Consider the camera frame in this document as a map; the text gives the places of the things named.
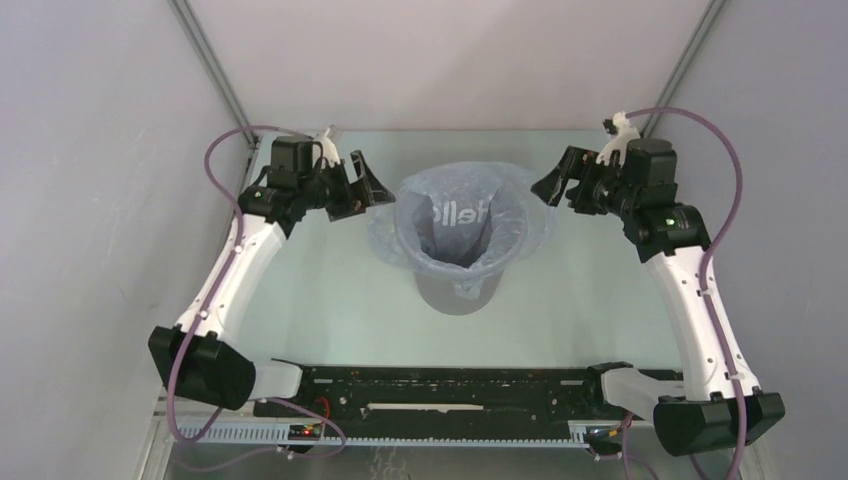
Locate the aluminium frame rail left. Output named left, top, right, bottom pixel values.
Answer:
left=168, top=0, right=260, bottom=193

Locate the aluminium frame rail right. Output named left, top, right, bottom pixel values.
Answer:
left=654, top=0, right=729, bottom=108

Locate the small electronics board with leds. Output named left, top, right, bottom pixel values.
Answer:
left=287, top=424, right=323, bottom=441

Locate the aluminium frame rail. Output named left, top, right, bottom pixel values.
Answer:
left=654, top=0, right=729, bottom=108
left=168, top=0, right=260, bottom=193

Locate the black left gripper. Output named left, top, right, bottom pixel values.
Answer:
left=299, top=151, right=394, bottom=223

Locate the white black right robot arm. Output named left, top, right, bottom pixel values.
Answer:
left=532, top=112, right=786, bottom=457

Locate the grey plastic trash bin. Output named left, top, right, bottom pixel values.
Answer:
left=395, top=162, right=531, bottom=317

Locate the white slotted cable duct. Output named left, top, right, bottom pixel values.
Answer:
left=199, top=421, right=587, bottom=448

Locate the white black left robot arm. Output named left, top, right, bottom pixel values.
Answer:
left=148, top=127, right=395, bottom=417

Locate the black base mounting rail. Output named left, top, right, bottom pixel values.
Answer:
left=292, top=366, right=625, bottom=434

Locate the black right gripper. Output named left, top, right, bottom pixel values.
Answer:
left=530, top=145, right=638, bottom=219

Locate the blue translucent trash bag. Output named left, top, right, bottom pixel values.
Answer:
left=367, top=162, right=559, bottom=301

